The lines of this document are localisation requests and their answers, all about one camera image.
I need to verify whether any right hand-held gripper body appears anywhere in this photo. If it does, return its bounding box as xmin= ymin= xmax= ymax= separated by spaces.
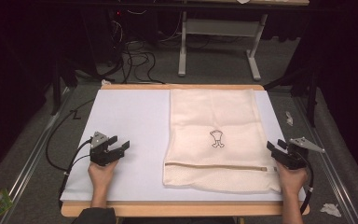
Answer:
xmin=279 ymin=136 xmax=326 ymax=171

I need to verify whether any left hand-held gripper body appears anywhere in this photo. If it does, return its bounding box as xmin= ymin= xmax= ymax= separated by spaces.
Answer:
xmin=89 ymin=131 xmax=121 ymax=167

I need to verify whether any cream mesh laundry bag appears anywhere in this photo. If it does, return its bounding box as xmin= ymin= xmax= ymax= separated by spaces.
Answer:
xmin=162 ymin=88 xmax=282 ymax=194

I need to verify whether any person's left hand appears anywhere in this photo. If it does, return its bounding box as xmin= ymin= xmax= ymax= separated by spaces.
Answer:
xmin=87 ymin=159 xmax=119 ymax=191

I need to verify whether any person's right hand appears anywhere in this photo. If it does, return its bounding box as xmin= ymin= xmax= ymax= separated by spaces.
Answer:
xmin=275 ymin=161 xmax=310 ymax=196

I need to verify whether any white table mat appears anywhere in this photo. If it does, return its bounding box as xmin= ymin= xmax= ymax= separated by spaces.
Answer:
xmin=60 ymin=89 xmax=307 ymax=203

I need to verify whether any small white paper scrap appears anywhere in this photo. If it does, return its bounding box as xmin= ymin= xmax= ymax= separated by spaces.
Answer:
xmin=285 ymin=110 xmax=295 ymax=127

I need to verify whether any black metal stand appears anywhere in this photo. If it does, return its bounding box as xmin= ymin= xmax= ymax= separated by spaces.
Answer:
xmin=263 ymin=65 xmax=321 ymax=129
xmin=49 ymin=57 xmax=79 ymax=117

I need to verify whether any crumpled white paper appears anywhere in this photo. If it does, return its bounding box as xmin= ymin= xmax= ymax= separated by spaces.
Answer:
xmin=319 ymin=203 xmax=343 ymax=218

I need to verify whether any metal floor rail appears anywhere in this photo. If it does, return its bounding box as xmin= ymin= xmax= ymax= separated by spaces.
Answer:
xmin=292 ymin=95 xmax=358 ymax=224
xmin=0 ymin=86 xmax=73 ymax=224

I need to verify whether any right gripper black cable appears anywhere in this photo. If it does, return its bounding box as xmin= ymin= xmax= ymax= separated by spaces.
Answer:
xmin=298 ymin=151 xmax=315 ymax=216

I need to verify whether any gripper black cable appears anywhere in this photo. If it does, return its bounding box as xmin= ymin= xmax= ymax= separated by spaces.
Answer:
xmin=298 ymin=151 xmax=315 ymax=216
xmin=57 ymin=138 xmax=93 ymax=209

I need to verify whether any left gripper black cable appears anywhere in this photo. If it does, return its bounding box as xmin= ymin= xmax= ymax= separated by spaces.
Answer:
xmin=57 ymin=138 xmax=93 ymax=209

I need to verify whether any long black floor cable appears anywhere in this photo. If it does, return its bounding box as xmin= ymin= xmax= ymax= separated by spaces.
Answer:
xmin=45 ymin=98 xmax=96 ymax=172

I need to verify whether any tangle of black floor cables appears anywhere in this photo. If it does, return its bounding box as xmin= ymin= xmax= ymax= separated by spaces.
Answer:
xmin=103 ymin=8 xmax=181 ymax=86

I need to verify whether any white metal desk frame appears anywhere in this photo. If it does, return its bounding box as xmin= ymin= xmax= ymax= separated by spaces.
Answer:
xmin=177 ymin=0 xmax=310 ymax=82

